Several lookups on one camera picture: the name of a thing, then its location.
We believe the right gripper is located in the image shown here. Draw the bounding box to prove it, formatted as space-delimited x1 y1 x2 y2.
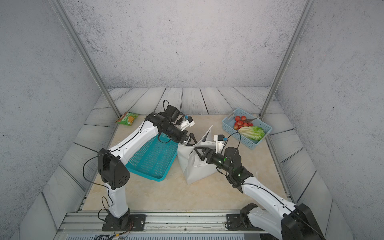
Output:
196 146 234 176

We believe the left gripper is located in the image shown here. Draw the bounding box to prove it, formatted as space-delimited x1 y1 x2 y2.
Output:
162 123 200 146

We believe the white insulated delivery bag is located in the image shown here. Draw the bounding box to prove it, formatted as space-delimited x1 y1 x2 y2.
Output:
177 126 216 185

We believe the teal plastic basket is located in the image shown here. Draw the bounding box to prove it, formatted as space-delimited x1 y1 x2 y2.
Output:
126 134 178 182

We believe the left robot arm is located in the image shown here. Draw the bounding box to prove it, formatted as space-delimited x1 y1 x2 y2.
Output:
96 105 195 231

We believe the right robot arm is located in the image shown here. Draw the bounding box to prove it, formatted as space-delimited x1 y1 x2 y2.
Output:
195 147 325 240

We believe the red cherry tomato bunch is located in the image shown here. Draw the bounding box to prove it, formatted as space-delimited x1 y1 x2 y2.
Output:
234 116 254 131

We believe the light blue plastic basket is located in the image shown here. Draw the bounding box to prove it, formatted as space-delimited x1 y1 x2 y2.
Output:
222 109 273 150

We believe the green lettuce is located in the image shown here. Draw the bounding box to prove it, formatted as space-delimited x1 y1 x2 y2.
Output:
239 127 265 141

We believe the green snack packet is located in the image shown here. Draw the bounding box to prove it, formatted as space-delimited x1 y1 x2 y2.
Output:
115 112 139 126

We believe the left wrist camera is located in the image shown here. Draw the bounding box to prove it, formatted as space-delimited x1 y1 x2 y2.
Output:
180 115 195 131

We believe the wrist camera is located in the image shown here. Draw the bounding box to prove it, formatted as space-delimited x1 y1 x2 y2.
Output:
180 115 195 131
214 135 227 154

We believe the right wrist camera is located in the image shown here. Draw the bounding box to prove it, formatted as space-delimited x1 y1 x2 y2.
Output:
214 135 227 154

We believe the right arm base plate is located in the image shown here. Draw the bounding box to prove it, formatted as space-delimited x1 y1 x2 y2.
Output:
225 214 262 231

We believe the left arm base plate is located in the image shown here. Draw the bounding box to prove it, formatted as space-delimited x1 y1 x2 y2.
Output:
102 214 147 232

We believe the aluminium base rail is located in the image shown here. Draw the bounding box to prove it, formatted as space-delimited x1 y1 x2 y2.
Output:
56 211 270 239

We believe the right aluminium frame post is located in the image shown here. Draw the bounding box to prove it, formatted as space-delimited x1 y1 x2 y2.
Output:
259 0 316 119

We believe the aluminium frame post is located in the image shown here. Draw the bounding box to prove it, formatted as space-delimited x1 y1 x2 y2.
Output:
259 0 316 119
49 0 122 118

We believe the left aluminium frame post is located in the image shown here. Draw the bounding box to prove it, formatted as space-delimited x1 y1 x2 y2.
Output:
49 0 122 118

